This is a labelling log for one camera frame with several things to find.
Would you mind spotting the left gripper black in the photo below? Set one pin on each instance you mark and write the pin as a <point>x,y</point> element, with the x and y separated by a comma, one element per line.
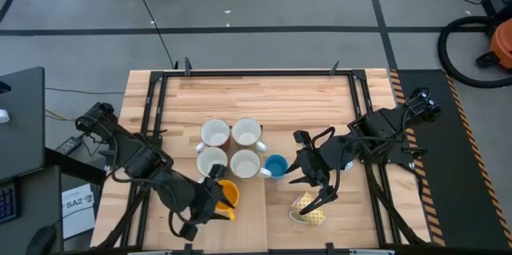
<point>204,203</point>

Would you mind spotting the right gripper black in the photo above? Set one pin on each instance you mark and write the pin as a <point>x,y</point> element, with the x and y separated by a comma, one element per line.
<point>328,159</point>

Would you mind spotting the orange mug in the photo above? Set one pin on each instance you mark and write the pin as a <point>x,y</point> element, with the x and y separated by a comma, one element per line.
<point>230,191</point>

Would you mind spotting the blue faceted mug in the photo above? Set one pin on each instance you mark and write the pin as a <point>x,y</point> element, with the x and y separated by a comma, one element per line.
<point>276,166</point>

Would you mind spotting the yellow white patterned mug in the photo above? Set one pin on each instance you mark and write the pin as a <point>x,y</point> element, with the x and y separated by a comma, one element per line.
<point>316,218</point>

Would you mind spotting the white grey mug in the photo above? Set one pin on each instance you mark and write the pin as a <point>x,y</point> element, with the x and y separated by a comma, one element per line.
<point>210,160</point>

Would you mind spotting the beige stoneware mug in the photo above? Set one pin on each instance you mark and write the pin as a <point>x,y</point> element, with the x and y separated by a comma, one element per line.
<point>246,133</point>

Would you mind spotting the red-brown stoneware mug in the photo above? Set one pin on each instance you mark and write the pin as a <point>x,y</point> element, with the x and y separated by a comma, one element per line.
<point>215,133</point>

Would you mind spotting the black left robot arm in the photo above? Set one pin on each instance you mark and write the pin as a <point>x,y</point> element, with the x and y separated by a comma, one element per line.
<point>140,159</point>

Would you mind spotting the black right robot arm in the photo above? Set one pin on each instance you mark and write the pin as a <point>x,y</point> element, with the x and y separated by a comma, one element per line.
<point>380,127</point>

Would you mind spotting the raised wooden shelf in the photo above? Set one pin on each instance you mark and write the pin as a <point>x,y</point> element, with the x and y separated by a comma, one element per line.
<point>240,231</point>

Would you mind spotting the white printed paper sheet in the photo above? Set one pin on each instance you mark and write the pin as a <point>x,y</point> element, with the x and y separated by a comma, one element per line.
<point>78,215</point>

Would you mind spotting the black hazard-striped floor mat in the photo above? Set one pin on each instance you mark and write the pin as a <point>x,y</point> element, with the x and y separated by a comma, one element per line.
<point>452,191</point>

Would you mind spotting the black power adapter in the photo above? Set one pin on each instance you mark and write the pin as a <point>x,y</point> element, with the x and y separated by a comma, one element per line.
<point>69,146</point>

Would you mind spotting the black computer mouse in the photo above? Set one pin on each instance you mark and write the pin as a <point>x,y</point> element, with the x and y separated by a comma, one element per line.
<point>40,243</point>

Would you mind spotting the black keyboard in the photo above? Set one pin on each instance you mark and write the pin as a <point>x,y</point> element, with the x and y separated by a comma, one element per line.
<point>8,203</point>

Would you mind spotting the orange vacuum cleaner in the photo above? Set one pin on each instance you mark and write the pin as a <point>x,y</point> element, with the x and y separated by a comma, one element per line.
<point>503,43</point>

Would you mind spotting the small white device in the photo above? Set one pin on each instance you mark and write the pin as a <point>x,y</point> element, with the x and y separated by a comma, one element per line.
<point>3,116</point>

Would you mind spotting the small black device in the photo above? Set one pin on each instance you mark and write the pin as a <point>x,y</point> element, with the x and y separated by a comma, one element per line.
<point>3,87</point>

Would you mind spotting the black metal table frame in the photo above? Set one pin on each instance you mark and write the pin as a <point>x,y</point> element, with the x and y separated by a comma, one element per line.
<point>260,73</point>

